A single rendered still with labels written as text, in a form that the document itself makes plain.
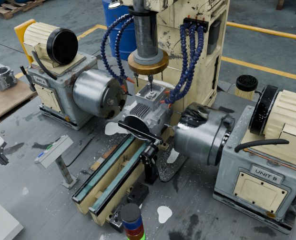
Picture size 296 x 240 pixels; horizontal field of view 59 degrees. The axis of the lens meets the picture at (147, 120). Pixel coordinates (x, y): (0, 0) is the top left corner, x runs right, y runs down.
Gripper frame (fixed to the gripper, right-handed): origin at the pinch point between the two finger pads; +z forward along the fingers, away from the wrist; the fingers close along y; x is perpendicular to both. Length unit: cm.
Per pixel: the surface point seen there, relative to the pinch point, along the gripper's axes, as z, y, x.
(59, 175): 26.1, 17.0, 20.7
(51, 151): 9.8, 15.0, -3.6
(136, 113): 20, 50, -22
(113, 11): -38, 199, 105
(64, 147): 12.2, 20.5, -3.6
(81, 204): 35.4, 8.3, -5.9
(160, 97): 23, 64, -26
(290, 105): 37, 57, -83
